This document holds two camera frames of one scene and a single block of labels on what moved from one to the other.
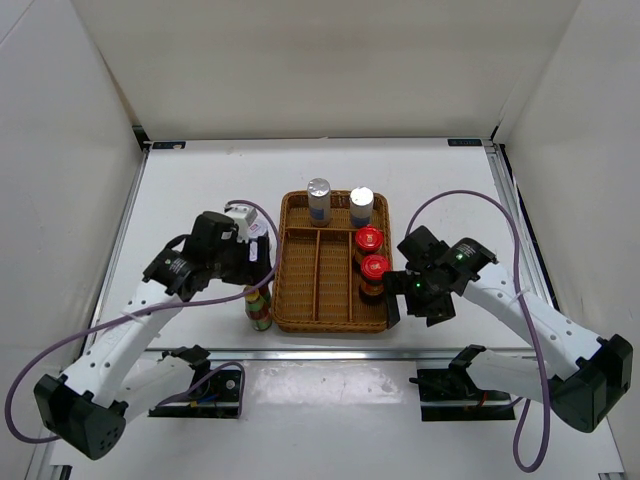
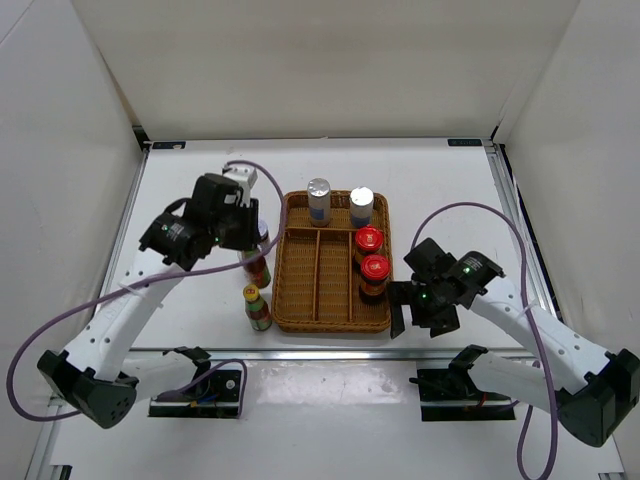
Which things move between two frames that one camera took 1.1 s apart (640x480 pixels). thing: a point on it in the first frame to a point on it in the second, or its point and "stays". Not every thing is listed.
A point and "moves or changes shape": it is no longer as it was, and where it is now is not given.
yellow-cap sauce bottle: [254, 302] moves or changes shape
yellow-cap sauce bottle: [258, 312] stays
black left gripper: [254, 272] to [248, 237]
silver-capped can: [319, 199] stays
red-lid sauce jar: [369, 239] stays
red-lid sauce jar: [372, 269] stays
